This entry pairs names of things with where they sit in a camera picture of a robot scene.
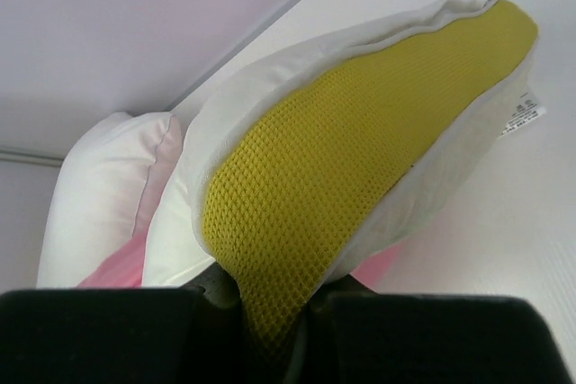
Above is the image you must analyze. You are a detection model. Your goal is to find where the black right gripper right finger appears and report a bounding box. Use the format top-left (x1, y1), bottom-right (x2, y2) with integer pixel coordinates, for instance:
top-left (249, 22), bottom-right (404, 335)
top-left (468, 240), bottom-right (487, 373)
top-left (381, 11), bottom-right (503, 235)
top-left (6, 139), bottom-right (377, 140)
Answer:
top-left (292, 276), bottom-right (572, 383)

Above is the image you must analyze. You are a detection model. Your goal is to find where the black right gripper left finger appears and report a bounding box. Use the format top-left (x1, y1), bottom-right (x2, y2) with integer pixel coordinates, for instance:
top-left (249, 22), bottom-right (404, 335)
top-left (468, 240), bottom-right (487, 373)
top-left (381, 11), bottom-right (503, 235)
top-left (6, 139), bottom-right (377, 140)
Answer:
top-left (1, 266), bottom-right (246, 383)

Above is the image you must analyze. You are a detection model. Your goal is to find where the pink pillowcase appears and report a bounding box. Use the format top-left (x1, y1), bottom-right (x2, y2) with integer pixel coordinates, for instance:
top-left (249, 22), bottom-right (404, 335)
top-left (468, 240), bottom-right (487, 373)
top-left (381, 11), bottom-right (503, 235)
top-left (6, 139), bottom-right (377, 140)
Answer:
top-left (77, 233), bottom-right (147, 289)

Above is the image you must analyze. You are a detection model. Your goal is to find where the bare white pillow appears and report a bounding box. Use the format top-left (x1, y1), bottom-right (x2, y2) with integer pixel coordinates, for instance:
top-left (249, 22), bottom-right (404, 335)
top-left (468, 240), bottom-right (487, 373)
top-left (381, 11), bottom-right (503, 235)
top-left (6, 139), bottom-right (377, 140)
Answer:
top-left (37, 112), bottom-right (183, 288)

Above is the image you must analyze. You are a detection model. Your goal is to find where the white pillow care label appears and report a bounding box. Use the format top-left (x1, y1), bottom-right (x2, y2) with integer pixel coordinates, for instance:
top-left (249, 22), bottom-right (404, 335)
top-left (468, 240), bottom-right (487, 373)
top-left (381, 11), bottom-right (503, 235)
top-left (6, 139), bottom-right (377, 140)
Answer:
top-left (499, 87), bottom-right (547, 138)

